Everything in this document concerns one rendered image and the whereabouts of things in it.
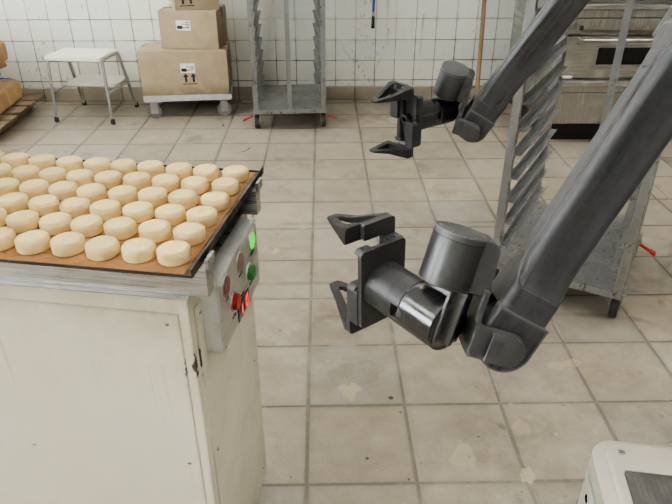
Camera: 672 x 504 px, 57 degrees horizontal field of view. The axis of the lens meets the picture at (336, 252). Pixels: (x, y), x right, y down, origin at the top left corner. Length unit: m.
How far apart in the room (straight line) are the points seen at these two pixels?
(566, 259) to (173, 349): 0.64
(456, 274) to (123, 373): 0.67
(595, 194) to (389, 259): 0.23
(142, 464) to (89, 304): 0.35
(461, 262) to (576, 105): 3.72
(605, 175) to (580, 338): 1.80
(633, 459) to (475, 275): 1.06
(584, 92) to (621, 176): 3.67
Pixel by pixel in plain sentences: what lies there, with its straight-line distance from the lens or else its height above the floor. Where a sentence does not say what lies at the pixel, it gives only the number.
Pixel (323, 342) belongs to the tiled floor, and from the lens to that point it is 2.24.
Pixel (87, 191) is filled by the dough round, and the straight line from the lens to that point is 1.19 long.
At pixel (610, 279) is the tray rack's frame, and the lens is 2.52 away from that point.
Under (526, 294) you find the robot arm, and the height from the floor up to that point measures 1.03.
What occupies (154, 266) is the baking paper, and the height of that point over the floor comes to 0.90.
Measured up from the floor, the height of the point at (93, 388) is 0.64.
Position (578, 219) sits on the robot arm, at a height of 1.10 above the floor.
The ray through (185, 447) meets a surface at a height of 0.52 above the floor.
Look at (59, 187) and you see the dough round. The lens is 1.23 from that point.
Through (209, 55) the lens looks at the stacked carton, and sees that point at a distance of 4.57.
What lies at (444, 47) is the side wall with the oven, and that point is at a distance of 5.04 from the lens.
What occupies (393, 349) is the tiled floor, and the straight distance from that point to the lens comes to 2.22.
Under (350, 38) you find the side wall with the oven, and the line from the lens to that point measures 4.95.
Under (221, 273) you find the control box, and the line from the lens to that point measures 1.04.
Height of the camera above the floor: 1.37
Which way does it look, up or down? 30 degrees down
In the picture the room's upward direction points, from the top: straight up
